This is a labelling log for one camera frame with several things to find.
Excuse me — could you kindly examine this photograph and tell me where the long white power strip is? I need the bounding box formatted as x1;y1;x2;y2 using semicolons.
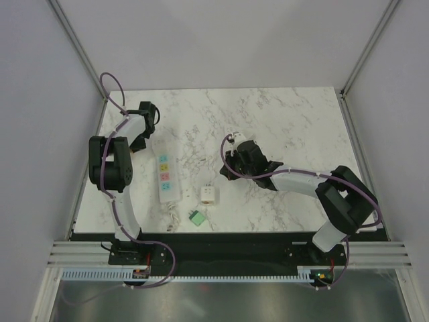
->
152;138;182;204

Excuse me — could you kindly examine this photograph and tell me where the white cube plug orange logo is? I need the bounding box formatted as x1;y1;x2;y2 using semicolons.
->
200;185;217;205

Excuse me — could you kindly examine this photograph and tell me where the green plug adapter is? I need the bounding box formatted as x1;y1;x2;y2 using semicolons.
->
188;210;206;227

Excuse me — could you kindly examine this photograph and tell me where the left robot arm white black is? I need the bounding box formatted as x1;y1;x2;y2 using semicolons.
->
88;101;160;264

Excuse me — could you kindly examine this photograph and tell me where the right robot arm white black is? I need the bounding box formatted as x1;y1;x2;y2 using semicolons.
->
220;132;382;264

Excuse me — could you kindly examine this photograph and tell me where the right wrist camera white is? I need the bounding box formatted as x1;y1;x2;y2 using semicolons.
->
227;131;247;145

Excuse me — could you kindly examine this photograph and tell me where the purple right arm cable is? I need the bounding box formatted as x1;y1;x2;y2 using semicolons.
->
220;133;383;291

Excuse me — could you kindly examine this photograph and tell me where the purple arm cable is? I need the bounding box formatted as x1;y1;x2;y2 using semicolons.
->
99;72;178;305
220;133;383;291

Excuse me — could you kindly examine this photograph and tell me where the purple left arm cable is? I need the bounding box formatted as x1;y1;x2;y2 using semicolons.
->
99;72;178;305

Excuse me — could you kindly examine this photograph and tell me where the white coiled cord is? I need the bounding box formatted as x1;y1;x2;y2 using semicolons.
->
166;201;180;233

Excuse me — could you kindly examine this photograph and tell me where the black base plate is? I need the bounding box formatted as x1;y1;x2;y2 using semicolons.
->
109;232;346;276

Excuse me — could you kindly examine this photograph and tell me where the left aluminium frame post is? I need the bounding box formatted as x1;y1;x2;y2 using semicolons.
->
46;0;107;102

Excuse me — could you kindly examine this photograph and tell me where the aluminium frame post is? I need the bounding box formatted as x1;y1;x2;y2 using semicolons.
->
339;0;402;100
46;0;107;102

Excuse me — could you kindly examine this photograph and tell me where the white slotted cable duct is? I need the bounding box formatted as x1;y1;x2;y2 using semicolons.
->
61;266;334;285

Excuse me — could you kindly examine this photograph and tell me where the aluminium rail profile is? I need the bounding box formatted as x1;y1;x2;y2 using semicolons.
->
47;241;412;269

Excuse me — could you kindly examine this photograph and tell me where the right aluminium frame post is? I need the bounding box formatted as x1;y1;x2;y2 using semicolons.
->
339;0;402;100

